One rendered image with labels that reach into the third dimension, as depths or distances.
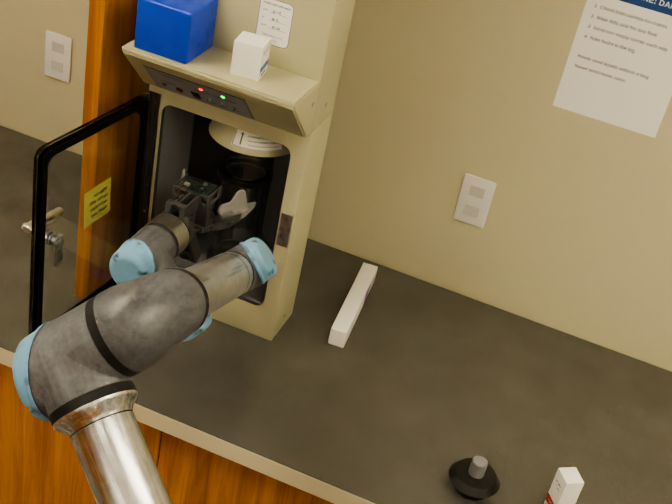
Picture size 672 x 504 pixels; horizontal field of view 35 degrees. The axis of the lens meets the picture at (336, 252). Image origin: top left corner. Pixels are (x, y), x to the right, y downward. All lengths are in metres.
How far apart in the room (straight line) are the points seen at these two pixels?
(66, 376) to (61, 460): 0.82
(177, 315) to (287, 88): 0.54
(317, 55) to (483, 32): 0.47
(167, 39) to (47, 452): 0.87
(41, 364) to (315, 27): 0.74
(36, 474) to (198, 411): 0.45
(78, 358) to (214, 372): 0.68
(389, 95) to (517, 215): 0.38
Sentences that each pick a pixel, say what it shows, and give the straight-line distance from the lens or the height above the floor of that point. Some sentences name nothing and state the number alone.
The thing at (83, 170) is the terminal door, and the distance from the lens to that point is 1.86.
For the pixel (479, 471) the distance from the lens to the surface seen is 1.88.
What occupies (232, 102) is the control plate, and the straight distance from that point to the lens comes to 1.82.
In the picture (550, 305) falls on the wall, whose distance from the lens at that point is 2.38.
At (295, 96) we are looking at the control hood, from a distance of 1.74.
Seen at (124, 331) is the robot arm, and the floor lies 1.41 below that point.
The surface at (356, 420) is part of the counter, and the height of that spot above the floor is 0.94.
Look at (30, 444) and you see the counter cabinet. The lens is 2.20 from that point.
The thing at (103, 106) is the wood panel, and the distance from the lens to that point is 1.95.
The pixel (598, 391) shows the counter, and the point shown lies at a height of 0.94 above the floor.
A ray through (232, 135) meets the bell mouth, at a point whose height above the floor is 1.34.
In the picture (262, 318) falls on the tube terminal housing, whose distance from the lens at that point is 2.09.
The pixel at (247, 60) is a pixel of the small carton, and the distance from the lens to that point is 1.76.
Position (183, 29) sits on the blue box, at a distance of 1.77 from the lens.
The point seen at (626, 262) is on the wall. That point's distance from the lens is 2.30.
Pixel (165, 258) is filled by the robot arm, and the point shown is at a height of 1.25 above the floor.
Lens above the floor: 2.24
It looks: 33 degrees down
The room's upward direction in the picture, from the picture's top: 13 degrees clockwise
